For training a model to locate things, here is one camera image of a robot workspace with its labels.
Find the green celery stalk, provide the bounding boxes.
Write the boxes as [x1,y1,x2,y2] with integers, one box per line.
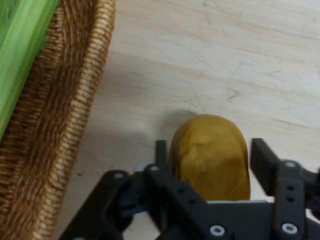
[0,0,61,141]

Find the woven wicker basket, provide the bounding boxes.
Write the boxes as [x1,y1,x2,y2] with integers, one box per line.
[0,0,117,240]

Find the brown potato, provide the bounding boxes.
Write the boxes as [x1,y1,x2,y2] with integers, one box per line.
[168,113,252,202]

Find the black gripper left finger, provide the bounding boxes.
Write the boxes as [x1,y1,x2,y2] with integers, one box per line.
[58,139,236,240]

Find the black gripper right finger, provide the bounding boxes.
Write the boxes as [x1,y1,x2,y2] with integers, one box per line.
[249,138,320,240]

